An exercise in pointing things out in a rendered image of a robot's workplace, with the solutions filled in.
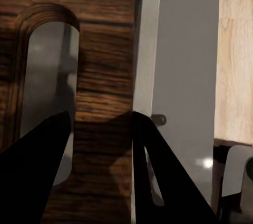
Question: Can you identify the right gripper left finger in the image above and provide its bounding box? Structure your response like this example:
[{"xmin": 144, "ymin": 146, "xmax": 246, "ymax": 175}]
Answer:
[{"xmin": 0, "ymin": 111, "xmax": 71, "ymax": 224}]

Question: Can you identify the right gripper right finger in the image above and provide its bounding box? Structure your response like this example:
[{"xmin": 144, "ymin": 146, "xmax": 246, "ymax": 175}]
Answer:
[{"xmin": 132, "ymin": 111, "xmax": 221, "ymax": 224}]

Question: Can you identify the cutting board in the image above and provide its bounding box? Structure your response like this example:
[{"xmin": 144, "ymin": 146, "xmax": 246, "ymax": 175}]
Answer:
[{"xmin": 0, "ymin": 0, "xmax": 134, "ymax": 224}]

